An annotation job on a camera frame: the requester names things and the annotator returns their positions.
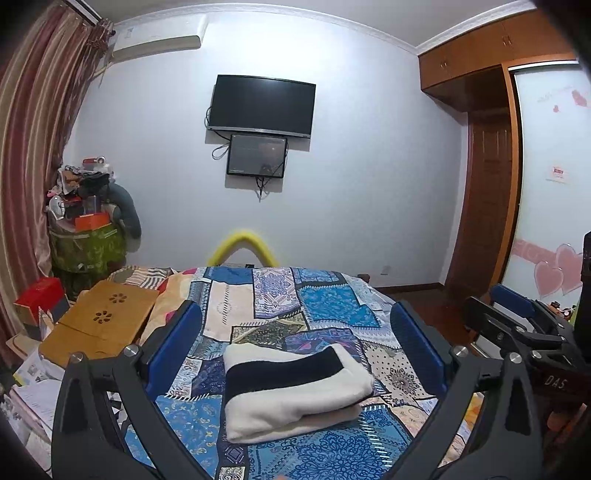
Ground blue patchwork blanket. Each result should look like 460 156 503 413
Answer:
117 265 462 480

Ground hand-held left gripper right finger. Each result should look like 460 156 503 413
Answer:
383 301 543 480

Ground small black wall monitor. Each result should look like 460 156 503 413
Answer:
226 134 288 179

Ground grey plush toy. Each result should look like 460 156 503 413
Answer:
108 183 142 252

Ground yellow foam tube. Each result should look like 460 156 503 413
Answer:
206 228 276 267

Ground stack of papers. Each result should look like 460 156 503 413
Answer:
9 351 65 462

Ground white air conditioner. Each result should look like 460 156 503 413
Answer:
113 15 208 64

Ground orange box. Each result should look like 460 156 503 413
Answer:
74 212 112 232

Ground wooden overhead cabinet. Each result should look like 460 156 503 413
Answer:
418 0 583 112

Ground green fabric bag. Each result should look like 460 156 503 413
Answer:
50 224 127 273

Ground striped pillow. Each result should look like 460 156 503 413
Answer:
108 265 176 289

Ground orange yellow fleece blanket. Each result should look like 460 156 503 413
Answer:
462 392 486 435

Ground pile of household clutter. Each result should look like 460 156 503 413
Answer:
46 157 116 232

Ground red box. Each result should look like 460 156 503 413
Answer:
14 277 68 326

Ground brown striped curtain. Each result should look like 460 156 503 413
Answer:
0 0 114 365

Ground black hanging monitor cable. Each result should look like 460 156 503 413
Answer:
255 159 289 202

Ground peach printed quilt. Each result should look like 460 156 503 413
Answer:
152 272 195 334

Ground cream navy striped sweater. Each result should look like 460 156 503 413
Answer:
223 343 376 445

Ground brown wooden room door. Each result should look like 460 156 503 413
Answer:
445 113 515 291

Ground black wall television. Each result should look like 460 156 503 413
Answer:
206 75 317 139

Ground pink heart stickers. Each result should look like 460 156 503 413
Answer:
517 237 585 298

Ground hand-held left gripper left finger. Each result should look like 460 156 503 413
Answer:
52 300 218 480

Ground grey checked bed sheet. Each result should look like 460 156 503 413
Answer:
355 274 407 324

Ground wooden lap desk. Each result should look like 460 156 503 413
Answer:
39 279 160 370

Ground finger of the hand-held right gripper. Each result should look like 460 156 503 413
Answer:
464 296 570 366
490 284 577 343

